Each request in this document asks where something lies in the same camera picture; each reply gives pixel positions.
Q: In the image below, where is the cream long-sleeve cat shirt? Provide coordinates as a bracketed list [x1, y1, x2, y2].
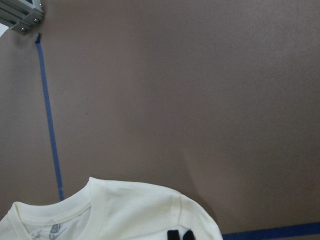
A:
[0, 177, 222, 240]

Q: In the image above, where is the aluminium frame post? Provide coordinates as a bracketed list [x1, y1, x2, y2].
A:
[0, 0, 45, 35]

